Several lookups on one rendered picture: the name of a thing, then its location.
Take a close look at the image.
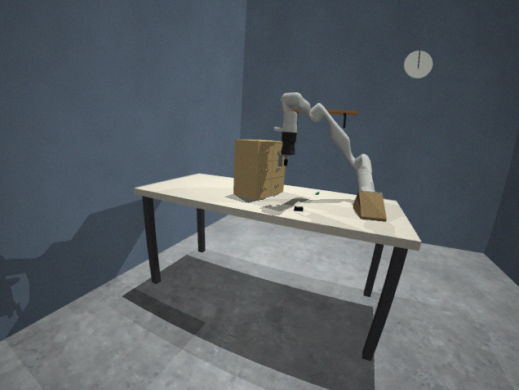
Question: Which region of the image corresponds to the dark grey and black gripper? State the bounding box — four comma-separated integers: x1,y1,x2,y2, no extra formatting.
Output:
274,122,297,166

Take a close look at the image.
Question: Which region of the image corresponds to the small wooden chest of drawers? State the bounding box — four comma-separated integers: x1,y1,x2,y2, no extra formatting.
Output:
233,140,282,200

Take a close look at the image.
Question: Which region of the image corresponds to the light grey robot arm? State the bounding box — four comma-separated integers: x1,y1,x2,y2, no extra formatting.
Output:
282,92,375,192

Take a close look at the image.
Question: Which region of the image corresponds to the wooden drawer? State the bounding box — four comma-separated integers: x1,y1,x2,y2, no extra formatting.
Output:
273,143,282,160
256,179,271,198
271,176,284,194
259,142,273,161
257,161,272,180
272,160,285,177

